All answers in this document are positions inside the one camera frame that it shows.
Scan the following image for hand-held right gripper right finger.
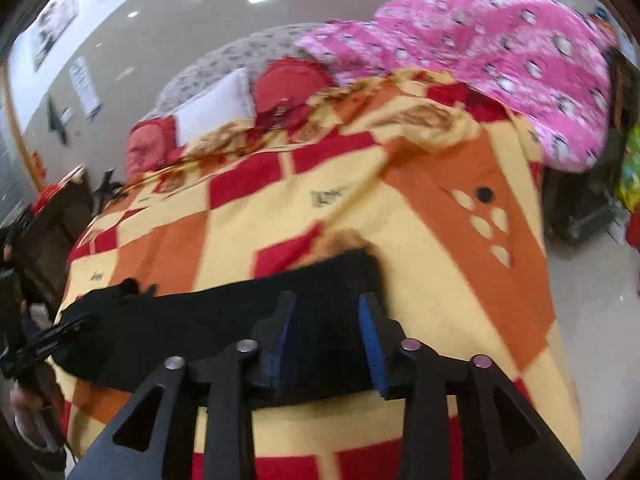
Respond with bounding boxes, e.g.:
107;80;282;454
358;292;587;480

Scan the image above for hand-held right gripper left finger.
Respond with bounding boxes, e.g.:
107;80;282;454
66;290;299;480

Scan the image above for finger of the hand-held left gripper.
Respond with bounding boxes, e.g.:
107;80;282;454
0;312;98;376

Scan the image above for black pants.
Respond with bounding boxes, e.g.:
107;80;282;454
50;250;388;408

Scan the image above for person's left hand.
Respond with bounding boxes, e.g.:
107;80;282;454
10;360;66;453

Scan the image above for dark wooden nightstand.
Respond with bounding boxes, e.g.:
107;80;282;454
12;167;96;311

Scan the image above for orange yellow checked blanket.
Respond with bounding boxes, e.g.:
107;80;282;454
54;67;583;480

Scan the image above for red round pillow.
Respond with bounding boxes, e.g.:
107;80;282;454
124;115;185;186
254;57;335;131

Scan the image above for white pillow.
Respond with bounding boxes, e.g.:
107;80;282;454
172;66;258;146

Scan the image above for grey patterned headboard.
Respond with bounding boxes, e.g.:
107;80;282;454
141;22;331;122

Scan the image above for pink printed quilt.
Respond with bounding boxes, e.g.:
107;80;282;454
296;0;613;173

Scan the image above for white blue wall notice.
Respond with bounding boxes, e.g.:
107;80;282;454
69;56;103;121

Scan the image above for framed wall picture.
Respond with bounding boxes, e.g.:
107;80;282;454
31;0;81;72

